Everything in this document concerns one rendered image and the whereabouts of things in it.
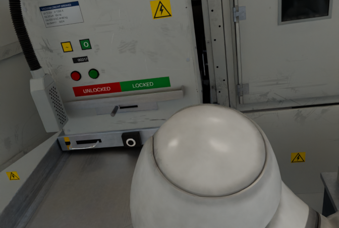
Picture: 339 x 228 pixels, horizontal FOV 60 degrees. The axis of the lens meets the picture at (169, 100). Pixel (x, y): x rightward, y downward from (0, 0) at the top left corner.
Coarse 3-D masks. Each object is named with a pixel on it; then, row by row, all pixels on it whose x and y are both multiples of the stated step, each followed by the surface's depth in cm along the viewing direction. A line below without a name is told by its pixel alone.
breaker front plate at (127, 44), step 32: (32, 0) 85; (64, 0) 84; (96, 0) 83; (128, 0) 82; (32, 32) 89; (64, 32) 88; (96, 32) 87; (128, 32) 86; (160, 32) 86; (64, 64) 93; (96, 64) 92; (128, 64) 91; (160, 64) 90; (192, 64) 89; (64, 96) 98; (96, 96) 97; (192, 96) 94; (64, 128) 104; (96, 128) 103; (128, 128) 102
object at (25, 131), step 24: (0, 0) 103; (0, 24) 104; (0, 48) 103; (0, 72) 105; (24, 72) 113; (0, 96) 106; (24, 96) 114; (0, 120) 107; (24, 120) 115; (0, 144) 108; (24, 144) 116; (0, 168) 106
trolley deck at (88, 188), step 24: (72, 168) 100; (96, 168) 98; (120, 168) 96; (48, 192) 91; (72, 192) 89; (96, 192) 88; (120, 192) 86; (48, 216) 82; (72, 216) 81; (96, 216) 79; (120, 216) 78
